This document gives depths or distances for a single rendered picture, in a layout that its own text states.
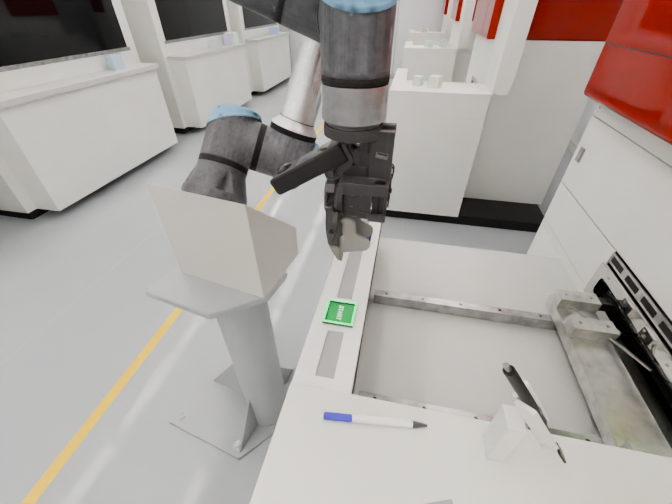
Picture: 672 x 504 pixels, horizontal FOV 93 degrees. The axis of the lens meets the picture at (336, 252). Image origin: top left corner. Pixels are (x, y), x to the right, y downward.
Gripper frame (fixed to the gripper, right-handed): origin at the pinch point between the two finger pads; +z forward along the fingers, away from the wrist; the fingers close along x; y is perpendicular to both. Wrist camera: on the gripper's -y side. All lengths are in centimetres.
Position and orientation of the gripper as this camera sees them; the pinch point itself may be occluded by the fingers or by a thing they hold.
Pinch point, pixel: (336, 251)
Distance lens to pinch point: 50.6
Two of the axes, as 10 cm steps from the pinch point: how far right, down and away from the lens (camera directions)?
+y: 9.8, 1.3, -1.6
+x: 2.0, -6.1, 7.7
